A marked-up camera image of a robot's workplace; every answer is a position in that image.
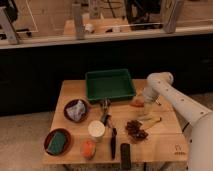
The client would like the black cable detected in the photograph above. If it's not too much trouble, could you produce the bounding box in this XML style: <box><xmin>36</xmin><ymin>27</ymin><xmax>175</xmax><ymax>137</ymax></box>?
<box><xmin>181</xmin><ymin>121</ymin><xmax>190</xmax><ymax>133</ymax></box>

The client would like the crumpled grey cloth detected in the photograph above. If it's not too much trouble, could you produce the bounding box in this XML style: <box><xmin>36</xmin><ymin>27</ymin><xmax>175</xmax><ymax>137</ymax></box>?
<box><xmin>66</xmin><ymin>100</ymin><xmax>86</xmax><ymax>122</ymax></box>

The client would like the white cup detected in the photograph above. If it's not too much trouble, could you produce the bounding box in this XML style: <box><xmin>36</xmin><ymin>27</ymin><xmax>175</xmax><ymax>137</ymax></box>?
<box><xmin>88</xmin><ymin>120</ymin><xmax>105</xmax><ymax>142</ymax></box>

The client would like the orange fruit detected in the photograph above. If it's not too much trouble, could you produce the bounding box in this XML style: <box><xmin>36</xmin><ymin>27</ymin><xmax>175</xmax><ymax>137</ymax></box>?
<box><xmin>80</xmin><ymin>140</ymin><xmax>96</xmax><ymax>159</ymax></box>

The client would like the black remote block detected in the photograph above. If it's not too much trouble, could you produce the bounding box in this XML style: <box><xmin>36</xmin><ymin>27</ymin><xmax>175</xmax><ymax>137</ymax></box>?
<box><xmin>120</xmin><ymin>143</ymin><xmax>131</xmax><ymax>170</ymax></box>

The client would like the brown bowl with cloth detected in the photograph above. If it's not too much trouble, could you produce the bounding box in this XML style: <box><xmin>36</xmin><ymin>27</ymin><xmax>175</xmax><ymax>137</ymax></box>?
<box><xmin>63</xmin><ymin>99</ymin><xmax>89</xmax><ymax>123</ymax></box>

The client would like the yellow banana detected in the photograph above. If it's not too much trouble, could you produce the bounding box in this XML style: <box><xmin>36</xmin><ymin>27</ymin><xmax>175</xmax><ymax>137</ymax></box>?
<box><xmin>138</xmin><ymin>116</ymin><xmax>162</xmax><ymax>130</ymax></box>

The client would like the orange red pepper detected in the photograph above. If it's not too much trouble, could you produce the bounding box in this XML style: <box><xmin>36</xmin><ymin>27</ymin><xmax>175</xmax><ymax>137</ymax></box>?
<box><xmin>130</xmin><ymin>97</ymin><xmax>144</xmax><ymax>107</ymax></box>

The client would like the black handled knife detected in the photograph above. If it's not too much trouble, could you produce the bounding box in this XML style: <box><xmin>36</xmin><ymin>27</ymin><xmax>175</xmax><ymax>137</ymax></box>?
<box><xmin>108</xmin><ymin>118</ymin><xmax>117</xmax><ymax>160</ymax></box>

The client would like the green plastic tray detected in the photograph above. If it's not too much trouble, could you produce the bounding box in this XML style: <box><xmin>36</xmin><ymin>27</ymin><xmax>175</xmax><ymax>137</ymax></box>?
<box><xmin>85</xmin><ymin>69</ymin><xmax>136</xmax><ymax>103</ymax></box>

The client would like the dark grape bunch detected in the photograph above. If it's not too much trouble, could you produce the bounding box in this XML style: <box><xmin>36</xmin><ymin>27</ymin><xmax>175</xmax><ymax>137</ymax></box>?
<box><xmin>125</xmin><ymin>120</ymin><xmax>148</xmax><ymax>141</ymax></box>

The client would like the brown plate with sponge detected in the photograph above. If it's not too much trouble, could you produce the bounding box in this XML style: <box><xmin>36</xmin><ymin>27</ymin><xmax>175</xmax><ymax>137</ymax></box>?
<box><xmin>44</xmin><ymin>128</ymin><xmax>72</xmax><ymax>156</ymax></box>

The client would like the green sponge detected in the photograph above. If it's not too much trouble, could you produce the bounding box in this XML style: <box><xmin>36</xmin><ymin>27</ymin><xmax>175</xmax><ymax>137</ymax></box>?
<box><xmin>47</xmin><ymin>132</ymin><xmax>66</xmax><ymax>155</ymax></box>

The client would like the wooden table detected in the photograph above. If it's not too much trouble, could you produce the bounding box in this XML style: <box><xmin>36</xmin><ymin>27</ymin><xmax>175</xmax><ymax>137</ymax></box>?
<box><xmin>43</xmin><ymin>80</ymin><xmax>188</xmax><ymax>164</ymax></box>

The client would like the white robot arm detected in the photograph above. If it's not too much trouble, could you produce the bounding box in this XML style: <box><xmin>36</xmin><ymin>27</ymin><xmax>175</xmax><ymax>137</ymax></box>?
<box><xmin>142</xmin><ymin>72</ymin><xmax>213</xmax><ymax>171</ymax></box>

